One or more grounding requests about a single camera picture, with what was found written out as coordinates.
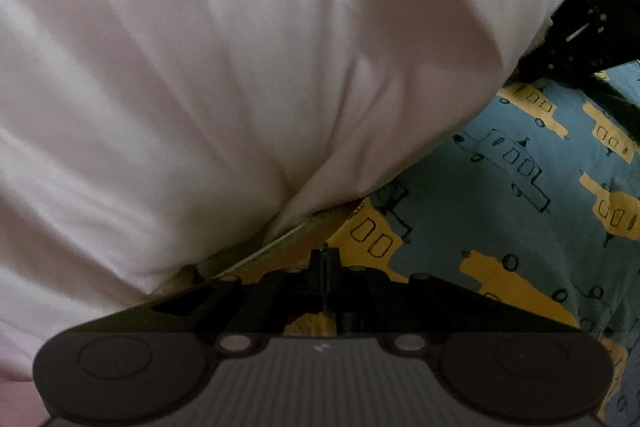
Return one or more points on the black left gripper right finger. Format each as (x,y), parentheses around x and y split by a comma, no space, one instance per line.
(364,302)

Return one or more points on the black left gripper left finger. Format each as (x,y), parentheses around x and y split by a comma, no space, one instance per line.
(289,302)

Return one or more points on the pink satin sheet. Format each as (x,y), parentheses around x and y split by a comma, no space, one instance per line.
(142,136)

